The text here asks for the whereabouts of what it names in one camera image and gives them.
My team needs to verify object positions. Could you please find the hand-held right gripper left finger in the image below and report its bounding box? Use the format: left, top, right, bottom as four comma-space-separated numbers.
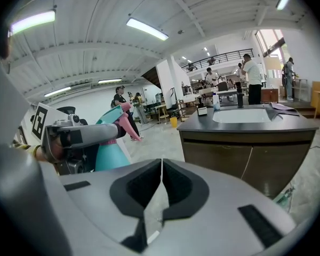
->
59, 157, 163, 253

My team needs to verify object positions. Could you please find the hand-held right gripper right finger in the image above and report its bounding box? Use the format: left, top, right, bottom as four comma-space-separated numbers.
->
148, 157, 297, 256

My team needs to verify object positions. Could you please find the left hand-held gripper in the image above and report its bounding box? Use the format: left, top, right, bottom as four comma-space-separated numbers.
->
30, 102, 118, 176

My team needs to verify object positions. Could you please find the teal pink spray bottle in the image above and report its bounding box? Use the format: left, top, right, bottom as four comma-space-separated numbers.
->
95, 102, 144, 172

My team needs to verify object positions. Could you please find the person's left forearm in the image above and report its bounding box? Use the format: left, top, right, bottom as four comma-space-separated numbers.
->
12, 139, 50, 163

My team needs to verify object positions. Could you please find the green bottle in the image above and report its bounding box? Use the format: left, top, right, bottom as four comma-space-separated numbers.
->
273, 186, 297, 210

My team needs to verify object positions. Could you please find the person's left hand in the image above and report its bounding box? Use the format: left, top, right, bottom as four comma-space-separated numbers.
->
48, 133, 71, 163

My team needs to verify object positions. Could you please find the round wooden side table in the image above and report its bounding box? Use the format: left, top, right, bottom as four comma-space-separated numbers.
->
154, 103, 169, 124

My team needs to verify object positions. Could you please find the dark staircase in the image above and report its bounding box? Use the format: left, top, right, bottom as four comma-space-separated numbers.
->
141, 65, 162, 89

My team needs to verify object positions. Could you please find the wooden shelf unit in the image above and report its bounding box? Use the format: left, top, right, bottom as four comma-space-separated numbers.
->
175, 98, 201, 122

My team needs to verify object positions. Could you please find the white sink basin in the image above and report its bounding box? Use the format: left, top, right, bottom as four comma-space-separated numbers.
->
212, 107, 272, 124

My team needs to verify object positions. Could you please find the dark counter cabinet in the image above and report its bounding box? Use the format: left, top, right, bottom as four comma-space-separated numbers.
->
177, 102, 320, 200

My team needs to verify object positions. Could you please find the black soap dispenser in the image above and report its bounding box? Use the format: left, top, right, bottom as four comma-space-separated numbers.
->
196, 96, 208, 116

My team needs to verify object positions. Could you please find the black faucet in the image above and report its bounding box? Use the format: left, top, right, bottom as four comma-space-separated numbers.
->
236, 82, 246, 109

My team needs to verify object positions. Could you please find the white top metal table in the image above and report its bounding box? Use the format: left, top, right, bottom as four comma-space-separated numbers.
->
217, 89, 239, 102

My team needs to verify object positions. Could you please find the dark grey cloth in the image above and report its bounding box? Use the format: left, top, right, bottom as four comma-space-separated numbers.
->
262, 102, 301, 122

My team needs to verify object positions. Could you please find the purple cloth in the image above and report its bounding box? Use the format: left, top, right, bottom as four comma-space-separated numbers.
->
269, 102, 294, 111

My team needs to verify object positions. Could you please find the brown wooden cabinet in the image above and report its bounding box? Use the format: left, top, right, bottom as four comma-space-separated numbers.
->
261, 87, 280, 104

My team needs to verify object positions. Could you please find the wooden platform step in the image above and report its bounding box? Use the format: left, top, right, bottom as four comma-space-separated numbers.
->
281, 100, 317, 118

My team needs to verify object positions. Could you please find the black mezzanine railing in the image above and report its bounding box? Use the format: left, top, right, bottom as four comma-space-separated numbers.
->
180, 48, 255, 74

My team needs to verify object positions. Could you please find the tall window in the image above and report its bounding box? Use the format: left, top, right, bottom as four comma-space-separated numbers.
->
255, 29, 286, 61

